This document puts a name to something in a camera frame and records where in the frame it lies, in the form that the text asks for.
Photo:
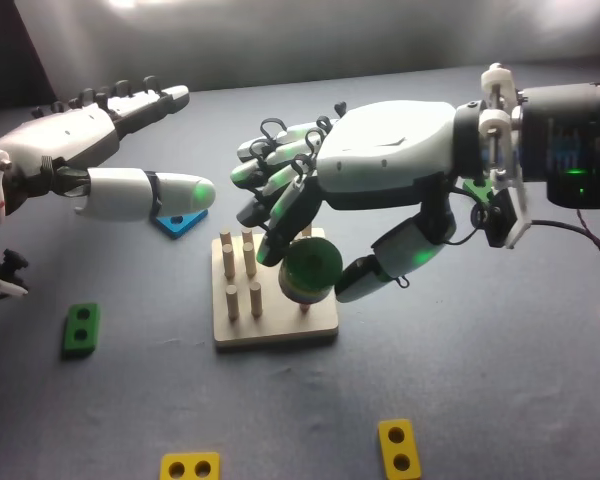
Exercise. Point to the black backdrop panel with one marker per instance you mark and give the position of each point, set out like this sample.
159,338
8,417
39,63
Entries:
5,60

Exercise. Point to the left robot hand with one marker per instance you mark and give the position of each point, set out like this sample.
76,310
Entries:
70,137

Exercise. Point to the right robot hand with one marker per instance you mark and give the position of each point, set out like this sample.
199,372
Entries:
380,150

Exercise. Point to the grey table cloth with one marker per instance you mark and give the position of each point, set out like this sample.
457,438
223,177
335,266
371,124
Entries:
455,375

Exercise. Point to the yellow two-hole block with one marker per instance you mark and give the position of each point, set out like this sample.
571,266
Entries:
398,447
190,457

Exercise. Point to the green two-hole block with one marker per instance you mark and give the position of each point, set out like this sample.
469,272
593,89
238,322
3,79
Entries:
92,327

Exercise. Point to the blue triangular three-hole block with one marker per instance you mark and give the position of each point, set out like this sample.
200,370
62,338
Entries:
172,229

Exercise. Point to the green flat block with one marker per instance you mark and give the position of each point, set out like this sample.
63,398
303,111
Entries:
475,189

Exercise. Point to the wooden peg board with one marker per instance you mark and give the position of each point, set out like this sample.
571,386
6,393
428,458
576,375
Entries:
275,330

